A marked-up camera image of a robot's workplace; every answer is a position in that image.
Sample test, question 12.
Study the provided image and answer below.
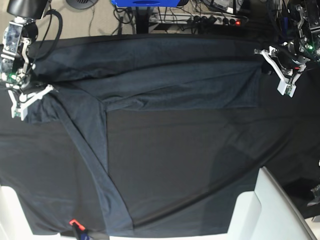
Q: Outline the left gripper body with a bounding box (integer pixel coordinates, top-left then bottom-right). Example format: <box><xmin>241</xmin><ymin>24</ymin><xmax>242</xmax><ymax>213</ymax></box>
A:
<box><xmin>254</xmin><ymin>42</ymin><xmax>309</xmax><ymax>80</ymax></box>

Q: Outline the dark grey T-shirt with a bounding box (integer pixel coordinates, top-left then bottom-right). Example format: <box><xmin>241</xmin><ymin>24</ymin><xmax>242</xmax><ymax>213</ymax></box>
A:
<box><xmin>25</xmin><ymin>35</ymin><xmax>262</xmax><ymax>235</ymax></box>

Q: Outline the white bin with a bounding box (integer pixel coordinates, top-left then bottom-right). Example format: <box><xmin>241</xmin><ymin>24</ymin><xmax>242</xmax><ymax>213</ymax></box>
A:
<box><xmin>0</xmin><ymin>186</ymin><xmax>61</xmax><ymax>240</ymax></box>
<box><xmin>226</xmin><ymin>166</ymin><xmax>318</xmax><ymax>240</ymax></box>

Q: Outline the blue box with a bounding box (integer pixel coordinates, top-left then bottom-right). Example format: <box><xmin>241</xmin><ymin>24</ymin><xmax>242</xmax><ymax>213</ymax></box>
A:
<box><xmin>111</xmin><ymin>0</ymin><xmax>180</xmax><ymax>7</ymax></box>

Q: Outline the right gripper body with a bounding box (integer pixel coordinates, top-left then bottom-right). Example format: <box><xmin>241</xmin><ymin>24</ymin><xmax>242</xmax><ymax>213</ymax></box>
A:
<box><xmin>4</xmin><ymin>81</ymin><xmax>56</xmax><ymax>100</ymax></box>

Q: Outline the black table cloth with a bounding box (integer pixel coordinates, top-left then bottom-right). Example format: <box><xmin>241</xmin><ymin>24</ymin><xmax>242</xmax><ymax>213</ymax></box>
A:
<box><xmin>0</xmin><ymin>34</ymin><xmax>320</xmax><ymax>237</ymax></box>

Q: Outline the white bin right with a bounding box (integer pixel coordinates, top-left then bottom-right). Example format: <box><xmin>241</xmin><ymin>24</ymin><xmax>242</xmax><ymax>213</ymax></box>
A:
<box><xmin>226</xmin><ymin>166</ymin><xmax>318</xmax><ymax>240</ymax></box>

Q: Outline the black power strip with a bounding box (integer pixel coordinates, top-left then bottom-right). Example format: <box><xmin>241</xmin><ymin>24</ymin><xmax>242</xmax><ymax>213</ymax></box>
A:
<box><xmin>190</xmin><ymin>15</ymin><xmax>249</xmax><ymax>27</ymax></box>

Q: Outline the white camera on left wrist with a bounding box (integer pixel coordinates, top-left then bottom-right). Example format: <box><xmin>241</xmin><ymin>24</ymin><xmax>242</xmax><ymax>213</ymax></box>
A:
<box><xmin>277</xmin><ymin>80</ymin><xmax>297</xmax><ymax>98</ymax></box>

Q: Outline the round black floor base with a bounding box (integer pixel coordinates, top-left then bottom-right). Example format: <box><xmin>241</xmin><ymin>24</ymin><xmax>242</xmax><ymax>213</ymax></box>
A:
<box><xmin>66</xmin><ymin>0</ymin><xmax>98</xmax><ymax>10</ymax></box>

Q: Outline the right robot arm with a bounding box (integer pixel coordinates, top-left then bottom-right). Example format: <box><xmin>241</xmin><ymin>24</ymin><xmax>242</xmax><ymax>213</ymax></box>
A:
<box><xmin>0</xmin><ymin>0</ymin><xmax>63</xmax><ymax>102</ymax></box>

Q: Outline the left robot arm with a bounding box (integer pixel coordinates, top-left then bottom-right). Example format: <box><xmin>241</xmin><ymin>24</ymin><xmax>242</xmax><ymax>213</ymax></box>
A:
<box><xmin>254</xmin><ymin>0</ymin><xmax>320</xmax><ymax>85</ymax></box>

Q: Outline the white bin left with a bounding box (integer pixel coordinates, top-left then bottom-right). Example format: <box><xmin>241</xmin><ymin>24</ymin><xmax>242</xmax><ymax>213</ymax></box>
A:
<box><xmin>0</xmin><ymin>186</ymin><xmax>61</xmax><ymax>240</ymax></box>

